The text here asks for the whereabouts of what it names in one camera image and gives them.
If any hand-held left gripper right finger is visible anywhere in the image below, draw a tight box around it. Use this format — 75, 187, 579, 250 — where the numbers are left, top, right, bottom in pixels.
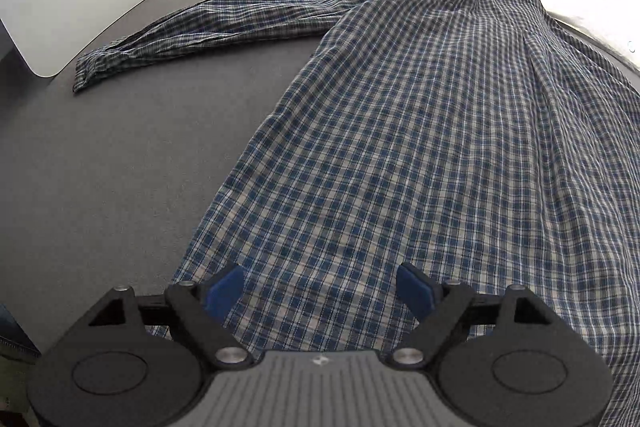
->
389, 262, 553, 369

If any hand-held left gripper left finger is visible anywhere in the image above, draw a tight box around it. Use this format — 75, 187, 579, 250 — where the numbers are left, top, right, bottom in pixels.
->
87, 264, 254, 371

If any blue plaid shirt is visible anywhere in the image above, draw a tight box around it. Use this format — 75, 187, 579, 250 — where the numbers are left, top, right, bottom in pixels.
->
72, 0, 640, 427

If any blue denim cloth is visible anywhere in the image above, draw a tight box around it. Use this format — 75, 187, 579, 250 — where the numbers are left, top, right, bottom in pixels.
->
0, 304, 42, 360

